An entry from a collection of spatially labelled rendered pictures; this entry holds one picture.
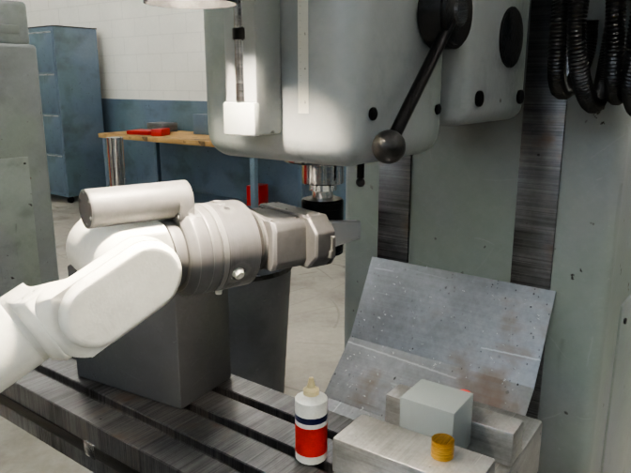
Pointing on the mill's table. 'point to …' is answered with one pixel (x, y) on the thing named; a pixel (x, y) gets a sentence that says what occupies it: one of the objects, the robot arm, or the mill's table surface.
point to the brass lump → (442, 447)
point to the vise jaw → (396, 451)
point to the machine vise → (491, 434)
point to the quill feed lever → (437, 9)
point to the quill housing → (333, 82)
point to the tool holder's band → (322, 204)
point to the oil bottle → (311, 424)
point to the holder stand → (169, 352)
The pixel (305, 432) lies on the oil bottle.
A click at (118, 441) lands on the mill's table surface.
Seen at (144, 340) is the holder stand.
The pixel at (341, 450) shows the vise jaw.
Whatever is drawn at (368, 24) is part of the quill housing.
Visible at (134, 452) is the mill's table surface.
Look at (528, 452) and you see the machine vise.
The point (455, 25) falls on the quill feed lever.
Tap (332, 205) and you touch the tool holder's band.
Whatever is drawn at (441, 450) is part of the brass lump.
